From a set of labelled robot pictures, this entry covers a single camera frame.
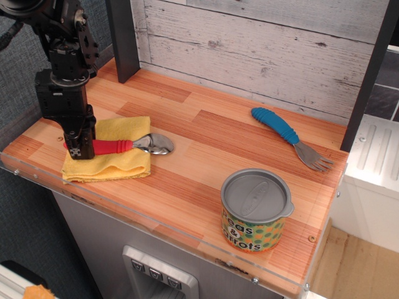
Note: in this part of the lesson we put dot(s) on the white ridged side counter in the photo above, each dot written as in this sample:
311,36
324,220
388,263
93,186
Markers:
366,204

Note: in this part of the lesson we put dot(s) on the grey toy fridge cabinet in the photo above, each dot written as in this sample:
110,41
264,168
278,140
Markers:
101,239

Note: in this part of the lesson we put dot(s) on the red handled metal spoon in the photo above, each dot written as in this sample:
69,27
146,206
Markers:
152,143

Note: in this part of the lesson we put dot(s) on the blue handled metal fork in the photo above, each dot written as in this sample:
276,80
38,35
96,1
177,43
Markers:
306,154

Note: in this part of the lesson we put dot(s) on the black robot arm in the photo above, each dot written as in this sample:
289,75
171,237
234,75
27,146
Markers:
72,52

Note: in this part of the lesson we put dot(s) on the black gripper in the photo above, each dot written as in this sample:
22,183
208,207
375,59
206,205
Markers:
66,104

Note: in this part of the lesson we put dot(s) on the black right vertical post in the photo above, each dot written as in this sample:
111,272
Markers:
384,36

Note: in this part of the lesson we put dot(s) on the silver dispenser panel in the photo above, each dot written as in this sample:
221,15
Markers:
154,278

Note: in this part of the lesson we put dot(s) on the peas and carrots can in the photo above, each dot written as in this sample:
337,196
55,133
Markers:
255,206

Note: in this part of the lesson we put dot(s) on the orange object bottom left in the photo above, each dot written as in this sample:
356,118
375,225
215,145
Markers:
37,292

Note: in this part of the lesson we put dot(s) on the yellow folded cloth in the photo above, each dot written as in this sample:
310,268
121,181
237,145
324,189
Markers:
134,163

